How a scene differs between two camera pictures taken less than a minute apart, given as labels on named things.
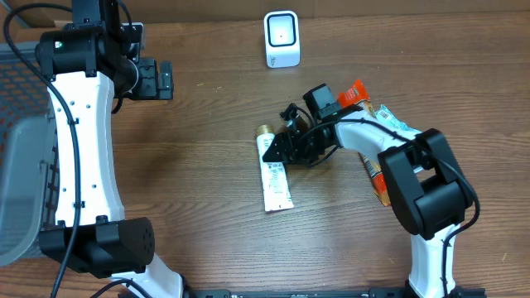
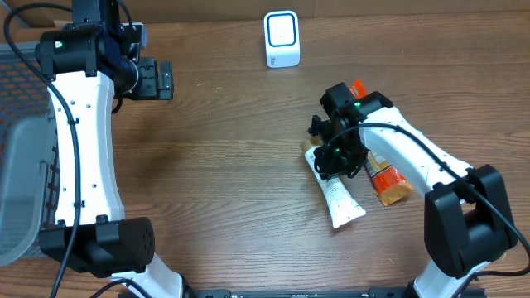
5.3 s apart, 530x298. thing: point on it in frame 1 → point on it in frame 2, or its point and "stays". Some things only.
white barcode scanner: (281, 31) stays
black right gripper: (286, 140) → (334, 167)
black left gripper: (154, 88) stays
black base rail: (320, 294) stays
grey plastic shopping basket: (29, 159) stays
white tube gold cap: (276, 191) → (344, 205)
